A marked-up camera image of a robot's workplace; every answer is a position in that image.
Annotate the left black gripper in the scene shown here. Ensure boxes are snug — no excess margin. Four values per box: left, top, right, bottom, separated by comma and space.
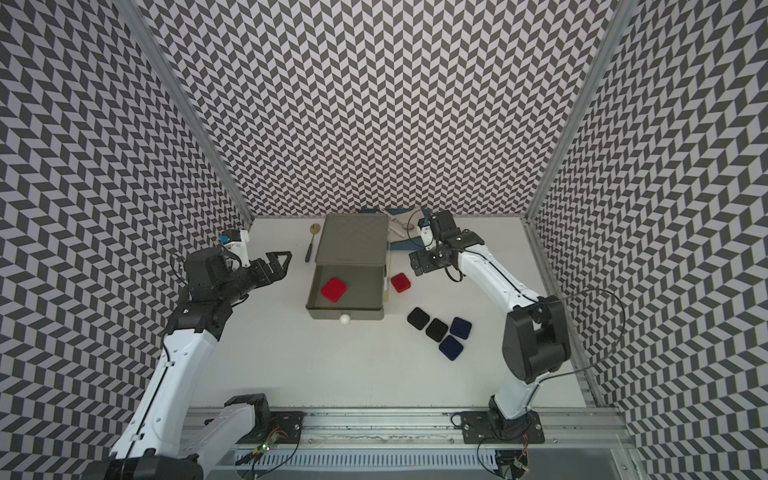
218, 251, 291, 305

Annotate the red brooch box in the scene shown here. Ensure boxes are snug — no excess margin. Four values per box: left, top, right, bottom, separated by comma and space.
390, 273, 411, 293
320, 277, 347, 303

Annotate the grey three-drawer storage box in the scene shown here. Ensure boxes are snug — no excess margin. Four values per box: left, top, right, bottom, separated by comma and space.
305, 213, 388, 322

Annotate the black brooch box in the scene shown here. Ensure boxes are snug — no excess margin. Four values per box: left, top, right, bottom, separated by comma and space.
425, 318, 449, 343
407, 307, 431, 331

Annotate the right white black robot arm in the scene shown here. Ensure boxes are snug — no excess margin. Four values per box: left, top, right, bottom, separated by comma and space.
409, 208, 571, 425

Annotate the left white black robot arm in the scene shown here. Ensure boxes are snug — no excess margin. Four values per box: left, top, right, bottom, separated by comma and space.
81, 241, 292, 479

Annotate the blue brooch box upper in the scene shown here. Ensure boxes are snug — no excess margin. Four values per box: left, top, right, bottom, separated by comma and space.
449, 317, 473, 340

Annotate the blue brooch box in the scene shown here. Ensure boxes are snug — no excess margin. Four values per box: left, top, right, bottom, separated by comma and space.
449, 317, 473, 340
439, 335, 464, 361

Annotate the blue brooch box lower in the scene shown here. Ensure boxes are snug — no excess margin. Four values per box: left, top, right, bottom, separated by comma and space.
439, 335, 464, 361

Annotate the teal blue tray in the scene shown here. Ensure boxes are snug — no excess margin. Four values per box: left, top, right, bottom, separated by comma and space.
388, 240, 423, 251

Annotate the beige folded cloth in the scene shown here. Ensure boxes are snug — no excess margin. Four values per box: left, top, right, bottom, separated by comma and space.
385, 208, 423, 245

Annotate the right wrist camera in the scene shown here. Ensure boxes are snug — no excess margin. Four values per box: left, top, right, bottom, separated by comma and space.
417, 218, 435, 251

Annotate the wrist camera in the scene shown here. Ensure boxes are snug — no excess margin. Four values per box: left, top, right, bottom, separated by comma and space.
219, 229, 251, 267
417, 218, 435, 251

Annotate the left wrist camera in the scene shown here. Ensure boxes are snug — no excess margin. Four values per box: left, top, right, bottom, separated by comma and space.
219, 229, 251, 267

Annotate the gold spoon green handle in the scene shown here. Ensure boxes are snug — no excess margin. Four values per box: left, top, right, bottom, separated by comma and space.
304, 223, 321, 263

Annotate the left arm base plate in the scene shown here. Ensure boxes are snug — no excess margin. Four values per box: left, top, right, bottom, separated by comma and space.
235, 410, 305, 445

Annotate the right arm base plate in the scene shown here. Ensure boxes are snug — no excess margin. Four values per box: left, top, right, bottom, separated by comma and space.
458, 410, 545, 445

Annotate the aluminium front rail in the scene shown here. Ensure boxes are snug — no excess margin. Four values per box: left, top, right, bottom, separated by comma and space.
273, 407, 634, 453

